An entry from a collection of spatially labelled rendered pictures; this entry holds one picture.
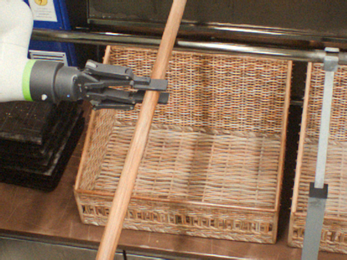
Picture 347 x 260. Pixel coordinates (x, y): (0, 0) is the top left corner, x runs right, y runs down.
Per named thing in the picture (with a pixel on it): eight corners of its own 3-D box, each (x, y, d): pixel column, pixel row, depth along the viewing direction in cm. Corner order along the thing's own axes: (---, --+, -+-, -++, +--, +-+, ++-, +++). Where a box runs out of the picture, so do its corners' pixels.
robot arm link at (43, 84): (33, 112, 165) (25, 82, 159) (48, 76, 173) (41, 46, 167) (59, 115, 164) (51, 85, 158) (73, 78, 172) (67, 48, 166)
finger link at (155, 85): (136, 79, 162) (136, 77, 161) (168, 82, 161) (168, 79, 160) (133, 89, 160) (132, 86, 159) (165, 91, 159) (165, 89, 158)
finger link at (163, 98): (134, 99, 162) (134, 101, 162) (166, 102, 161) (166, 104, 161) (137, 89, 164) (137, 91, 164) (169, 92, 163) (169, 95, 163)
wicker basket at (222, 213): (116, 104, 246) (105, 39, 226) (290, 119, 237) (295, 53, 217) (78, 226, 214) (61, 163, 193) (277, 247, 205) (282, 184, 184)
